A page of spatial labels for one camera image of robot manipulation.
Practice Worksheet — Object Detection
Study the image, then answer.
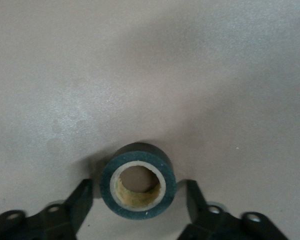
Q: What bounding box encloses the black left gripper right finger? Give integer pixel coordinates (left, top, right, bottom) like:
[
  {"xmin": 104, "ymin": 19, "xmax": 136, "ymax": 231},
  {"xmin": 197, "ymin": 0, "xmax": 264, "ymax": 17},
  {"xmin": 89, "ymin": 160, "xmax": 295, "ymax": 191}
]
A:
[{"xmin": 182, "ymin": 179, "xmax": 290, "ymax": 240}]

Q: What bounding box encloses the black tape roll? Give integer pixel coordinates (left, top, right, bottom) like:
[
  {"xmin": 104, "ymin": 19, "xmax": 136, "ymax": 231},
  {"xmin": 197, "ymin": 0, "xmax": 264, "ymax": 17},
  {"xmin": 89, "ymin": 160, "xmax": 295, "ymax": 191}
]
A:
[{"xmin": 99, "ymin": 142, "xmax": 178, "ymax": 221}]

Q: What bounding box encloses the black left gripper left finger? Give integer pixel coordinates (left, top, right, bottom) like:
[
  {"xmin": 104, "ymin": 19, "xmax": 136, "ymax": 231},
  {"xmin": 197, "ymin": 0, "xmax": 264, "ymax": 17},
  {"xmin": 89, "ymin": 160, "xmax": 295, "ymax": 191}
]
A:
[{"xmin": 0, "ymin": 178, "xmax": 94, "ymax": 240}]

